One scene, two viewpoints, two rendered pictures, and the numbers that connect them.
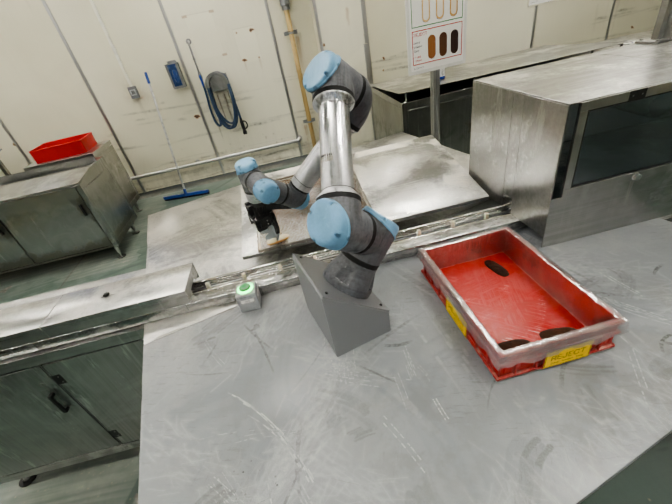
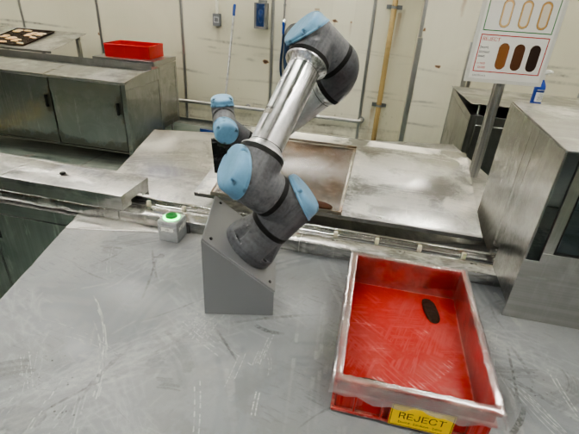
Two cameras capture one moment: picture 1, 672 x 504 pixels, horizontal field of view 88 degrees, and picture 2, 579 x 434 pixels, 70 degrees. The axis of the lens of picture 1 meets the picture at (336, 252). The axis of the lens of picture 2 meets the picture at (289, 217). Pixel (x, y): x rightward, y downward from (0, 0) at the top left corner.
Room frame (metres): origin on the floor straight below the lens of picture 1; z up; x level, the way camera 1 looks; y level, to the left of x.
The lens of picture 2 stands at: (-0.10, -0.36, 1.58)
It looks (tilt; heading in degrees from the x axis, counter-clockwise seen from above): 29 degrees down; 15
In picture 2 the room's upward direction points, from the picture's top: 4 degrees clockwise
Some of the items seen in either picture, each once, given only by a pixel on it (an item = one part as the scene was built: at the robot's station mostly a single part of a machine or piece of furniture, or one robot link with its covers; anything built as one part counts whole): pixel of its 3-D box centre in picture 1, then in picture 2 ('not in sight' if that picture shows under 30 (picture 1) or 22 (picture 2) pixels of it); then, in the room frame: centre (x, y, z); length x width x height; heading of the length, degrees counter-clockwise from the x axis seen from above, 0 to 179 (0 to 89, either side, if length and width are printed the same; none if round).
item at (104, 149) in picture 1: (91, 190); (140, 96); (4.00, 2.59, 0.44); 0.70 x 0.55 x 0.87; 94
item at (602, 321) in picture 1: (502, 290); (407, 328); (0.72, -0.45, 0.88); 0.49 x 0.34 x 0.10; 5
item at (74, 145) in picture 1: (65, 147); (134, 49); (4.00, 2.59, 0.94); 0.51 x 0.36 x 0.13; 98
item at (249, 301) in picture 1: (250, 299); (172, 231); (0.96, 0.33, 0.84); 0.08 x 0.08 x 0.11; 4
